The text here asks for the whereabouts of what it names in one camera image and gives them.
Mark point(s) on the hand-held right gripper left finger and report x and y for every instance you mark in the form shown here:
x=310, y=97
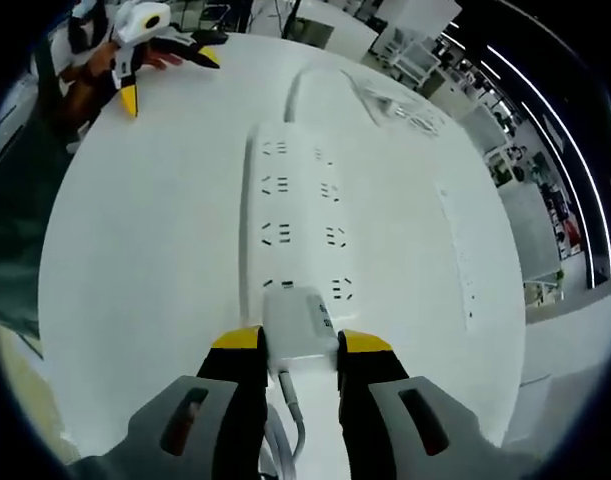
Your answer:
x=225, y=400

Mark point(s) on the white power strip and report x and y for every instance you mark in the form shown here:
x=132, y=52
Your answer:
x=300, y=210

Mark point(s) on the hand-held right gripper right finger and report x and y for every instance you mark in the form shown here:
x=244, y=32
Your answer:
x=375, y=400

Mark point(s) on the white mesh chair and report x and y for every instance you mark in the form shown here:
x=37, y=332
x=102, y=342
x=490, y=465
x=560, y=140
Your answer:
x=419, y=60

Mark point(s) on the person's left hand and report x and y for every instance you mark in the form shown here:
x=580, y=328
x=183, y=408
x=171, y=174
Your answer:
x=160, y=61

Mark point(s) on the white charger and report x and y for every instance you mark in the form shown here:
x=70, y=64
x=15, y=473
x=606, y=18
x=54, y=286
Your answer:
x=295, y=325

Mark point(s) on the white background table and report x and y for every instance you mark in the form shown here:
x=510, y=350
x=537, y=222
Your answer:
x=335, y=22

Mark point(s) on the clear plastic bag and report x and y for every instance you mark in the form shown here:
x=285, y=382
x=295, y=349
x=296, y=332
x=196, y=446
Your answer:
x=405, y=107

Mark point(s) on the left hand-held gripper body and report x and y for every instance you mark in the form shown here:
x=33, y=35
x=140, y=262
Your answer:
x=135, y=22

